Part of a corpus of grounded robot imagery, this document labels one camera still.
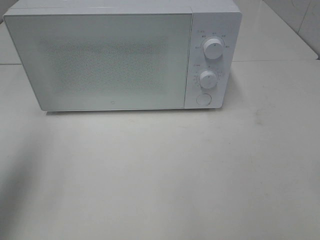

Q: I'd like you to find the round white door button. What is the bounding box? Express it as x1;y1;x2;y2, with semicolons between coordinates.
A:
196;93;212;106

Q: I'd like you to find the white lower timer knob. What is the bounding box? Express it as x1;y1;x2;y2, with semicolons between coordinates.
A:
199;70;219;89

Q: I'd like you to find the white microwave door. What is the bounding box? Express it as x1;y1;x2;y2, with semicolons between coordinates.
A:
4;14;192;111

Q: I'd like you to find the white upper power knob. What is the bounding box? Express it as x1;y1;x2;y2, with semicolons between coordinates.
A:
202;37;224;60

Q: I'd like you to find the white microwave oven body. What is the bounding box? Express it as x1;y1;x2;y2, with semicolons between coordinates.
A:
3;0;242;111

